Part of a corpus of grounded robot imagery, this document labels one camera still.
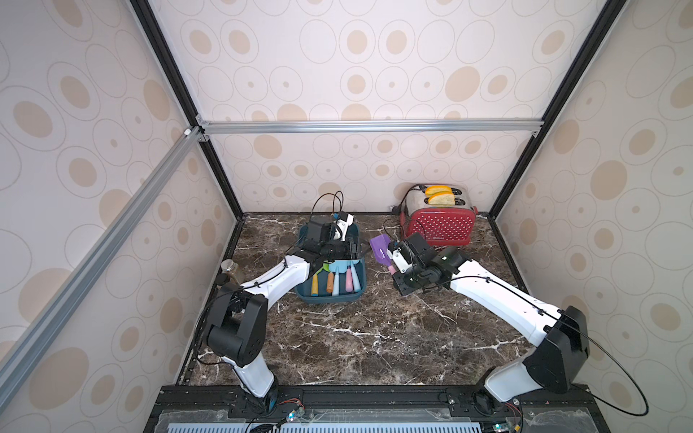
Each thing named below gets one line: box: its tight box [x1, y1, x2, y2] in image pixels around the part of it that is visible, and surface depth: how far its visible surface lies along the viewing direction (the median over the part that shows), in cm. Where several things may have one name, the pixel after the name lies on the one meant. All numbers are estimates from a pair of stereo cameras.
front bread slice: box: [427, 193, 456, 206], surface depth 99 cm
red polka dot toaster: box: [399, 184, 479, 247], surface depth 102 cm
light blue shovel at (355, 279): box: [351, 259, 361, 294], surface depth 98 cm
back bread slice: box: [425, 184, 453, 200], surface depth 102 cm
